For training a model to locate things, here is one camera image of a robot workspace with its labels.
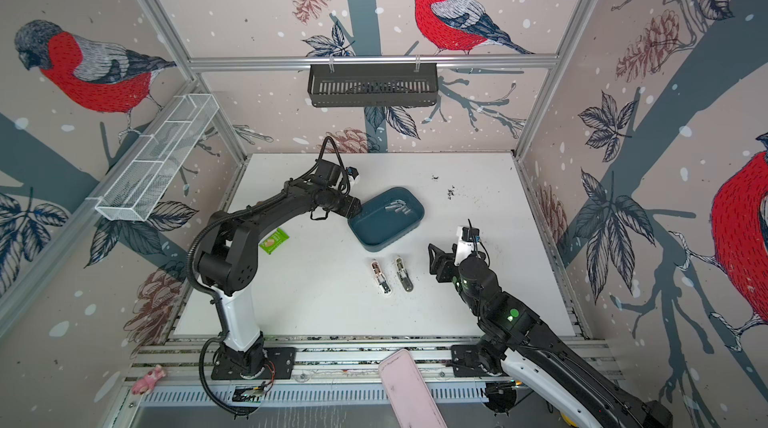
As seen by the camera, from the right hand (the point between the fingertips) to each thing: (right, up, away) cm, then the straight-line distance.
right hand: (436, 250), depth 76 cm
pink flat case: (-8, -33, -6) cm, 34 cm away
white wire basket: (-75, +24, +2) cm, 79 cm away
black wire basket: (-18, +52, +30) cm, 63 cm away
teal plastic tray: (-14, +5, +25) cm, 29 cm away
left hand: (-24, +10, +19) cm, 32 cm away
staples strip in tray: (-9, +9, +29) cm, 31 cm away
